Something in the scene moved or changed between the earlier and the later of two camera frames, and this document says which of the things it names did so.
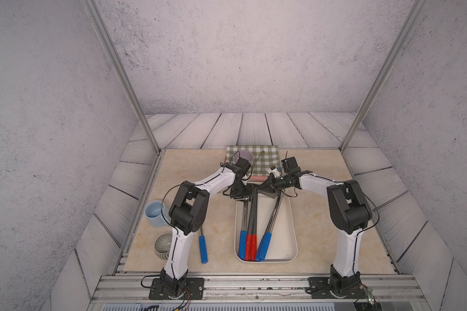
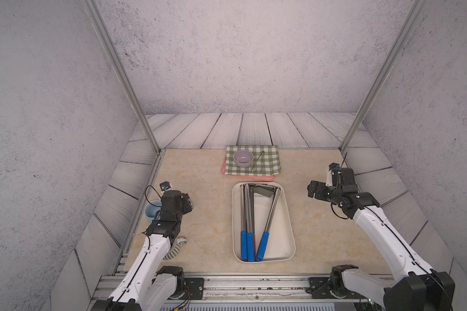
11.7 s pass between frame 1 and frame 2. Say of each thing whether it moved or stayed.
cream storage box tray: stayed
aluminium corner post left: stayed
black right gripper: moved
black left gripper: moved
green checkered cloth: stayed
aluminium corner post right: stayed
